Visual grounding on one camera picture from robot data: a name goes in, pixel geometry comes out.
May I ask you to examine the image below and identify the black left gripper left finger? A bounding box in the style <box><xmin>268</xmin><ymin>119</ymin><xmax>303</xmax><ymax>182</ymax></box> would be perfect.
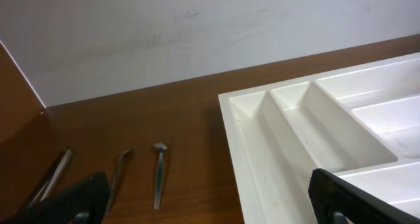
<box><xmin>2</xmin><ymin>171</ymin><xmax>110</xmax><ymax>224</ymax></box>

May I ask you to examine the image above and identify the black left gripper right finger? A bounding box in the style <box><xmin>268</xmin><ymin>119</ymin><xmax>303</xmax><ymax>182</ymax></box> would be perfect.
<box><xmin>308</xmin><ymin>168</ymin><xmax>419</xmax><ymax>224</ymax></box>

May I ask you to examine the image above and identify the small steel spoon left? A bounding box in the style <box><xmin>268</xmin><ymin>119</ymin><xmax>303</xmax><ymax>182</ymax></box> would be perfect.
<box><xmin>105</xmin><ymin>149</ymin><xmax>132</xmax><ymax>215</ymax></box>

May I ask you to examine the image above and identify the small steel spoon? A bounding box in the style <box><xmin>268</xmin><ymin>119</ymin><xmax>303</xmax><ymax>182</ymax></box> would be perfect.
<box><xmin>154</xmin><ymin>143</ymin><xmax>167</xmax><ymax>210</ymax></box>
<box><xmin>105</xmin><ymin>149</ymin><xmax>132</xmax><ymax>215</ymax></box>

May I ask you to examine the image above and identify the white cutlery tray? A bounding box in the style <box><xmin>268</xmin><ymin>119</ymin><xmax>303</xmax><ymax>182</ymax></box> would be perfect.
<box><xmin>219</xmin><ymin>53</ymin><xmax>419</xmax><ymax>223</ymax></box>

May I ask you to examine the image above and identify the small steel spoon right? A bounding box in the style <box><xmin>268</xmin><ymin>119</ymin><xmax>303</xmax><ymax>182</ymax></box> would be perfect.
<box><xmin>154</xmin><ymin>143</ymin><xmax>167</xmax><ymax>210</ymax></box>

